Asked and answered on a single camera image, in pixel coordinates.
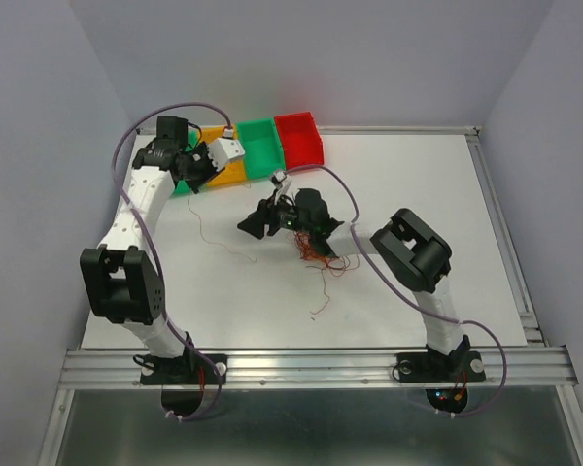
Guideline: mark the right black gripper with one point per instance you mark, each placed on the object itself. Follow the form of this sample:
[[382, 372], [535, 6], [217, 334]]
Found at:
[[265, 214]]

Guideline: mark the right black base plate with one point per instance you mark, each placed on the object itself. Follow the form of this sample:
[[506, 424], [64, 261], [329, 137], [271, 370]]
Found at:
[[421, 367]]

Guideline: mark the red bin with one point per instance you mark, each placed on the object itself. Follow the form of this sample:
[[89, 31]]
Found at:
[[301, 141]]

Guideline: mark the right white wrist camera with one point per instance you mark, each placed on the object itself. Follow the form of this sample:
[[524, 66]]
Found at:
[[282, 183]]

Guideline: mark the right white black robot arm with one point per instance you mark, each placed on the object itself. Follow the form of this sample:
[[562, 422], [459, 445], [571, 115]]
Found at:
[[416, 255]]

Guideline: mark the leftmost green bin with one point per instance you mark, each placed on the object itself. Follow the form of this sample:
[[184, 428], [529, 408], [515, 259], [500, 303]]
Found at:
[[193, 140]]

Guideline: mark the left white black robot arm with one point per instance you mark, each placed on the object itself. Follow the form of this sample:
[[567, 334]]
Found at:
[[122, 275]]

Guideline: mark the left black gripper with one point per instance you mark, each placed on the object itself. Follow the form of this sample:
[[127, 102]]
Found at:
[[196, 184]]

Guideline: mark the yellow bin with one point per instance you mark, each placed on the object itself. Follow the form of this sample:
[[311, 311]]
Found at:
[[234, 173]]

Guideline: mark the aluminium front rail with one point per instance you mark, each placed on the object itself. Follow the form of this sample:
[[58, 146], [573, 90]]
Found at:
[[308, 369]]

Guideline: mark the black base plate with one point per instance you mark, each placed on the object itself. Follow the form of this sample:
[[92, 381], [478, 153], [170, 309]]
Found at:
[[181, 370], [421, 367]]

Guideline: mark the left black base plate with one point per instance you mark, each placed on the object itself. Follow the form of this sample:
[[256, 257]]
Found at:
[[181, 370]]

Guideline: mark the green bin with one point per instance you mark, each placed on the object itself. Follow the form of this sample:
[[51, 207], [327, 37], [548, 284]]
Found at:
[[264, 151], [193, 140]]

